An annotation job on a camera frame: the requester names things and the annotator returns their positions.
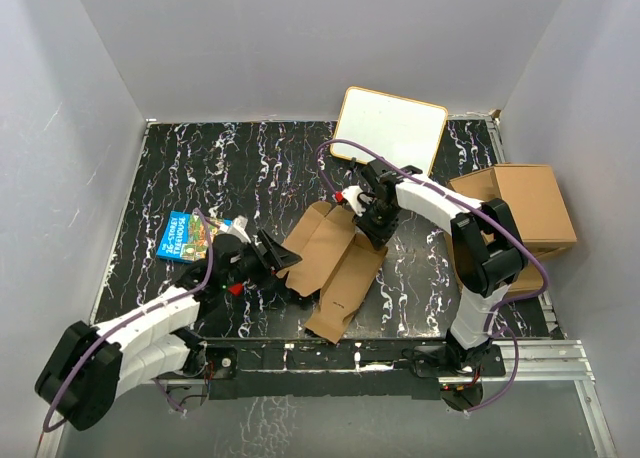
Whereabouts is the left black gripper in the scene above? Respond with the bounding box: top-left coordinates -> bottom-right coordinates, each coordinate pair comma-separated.
221,230 -> 300,289

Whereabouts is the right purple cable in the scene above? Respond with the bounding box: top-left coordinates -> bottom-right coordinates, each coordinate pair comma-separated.
315,139 -> 551,412

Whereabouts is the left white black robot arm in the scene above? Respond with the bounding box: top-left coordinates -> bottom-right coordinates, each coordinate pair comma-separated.
34,230 -> 302,432

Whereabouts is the aluminium frame rail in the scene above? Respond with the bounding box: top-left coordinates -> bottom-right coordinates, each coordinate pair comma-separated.
34,340 -> 619,458

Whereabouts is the whiteboard with wooden frame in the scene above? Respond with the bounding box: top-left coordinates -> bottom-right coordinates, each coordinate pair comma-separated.
330,86 -> 448,174

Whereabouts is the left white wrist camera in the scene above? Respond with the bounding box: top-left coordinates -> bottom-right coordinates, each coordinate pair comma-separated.
227,216 -> 251,243

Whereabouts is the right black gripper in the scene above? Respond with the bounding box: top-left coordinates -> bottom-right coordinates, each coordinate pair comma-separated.
353,200 -> 401,250

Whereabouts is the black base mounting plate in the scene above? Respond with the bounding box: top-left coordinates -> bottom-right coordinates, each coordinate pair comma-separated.
160,338 -> 506,401

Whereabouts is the flat brown cardboard box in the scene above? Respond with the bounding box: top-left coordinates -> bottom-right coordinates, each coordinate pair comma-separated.
449,166 -> 571,262

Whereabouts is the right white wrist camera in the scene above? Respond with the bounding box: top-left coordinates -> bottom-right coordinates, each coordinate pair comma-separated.
334,185 -> 375,216

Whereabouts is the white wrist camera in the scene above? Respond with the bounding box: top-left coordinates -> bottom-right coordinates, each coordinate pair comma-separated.
227,216 -> 251,243
334,185 -> 375,216

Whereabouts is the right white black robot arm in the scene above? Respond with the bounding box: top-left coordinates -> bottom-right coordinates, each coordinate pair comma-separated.
335,159 -> 528,375

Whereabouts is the blue treehouse book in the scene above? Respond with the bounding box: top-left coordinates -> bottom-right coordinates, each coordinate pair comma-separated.
156,211 -> 232,263

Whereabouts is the small red block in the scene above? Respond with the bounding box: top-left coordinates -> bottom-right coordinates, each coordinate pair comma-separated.
228,283 -> 244,296

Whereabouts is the closed brown cardboard box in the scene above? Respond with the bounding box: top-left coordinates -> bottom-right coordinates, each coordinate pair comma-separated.
491,164 -> 577,251

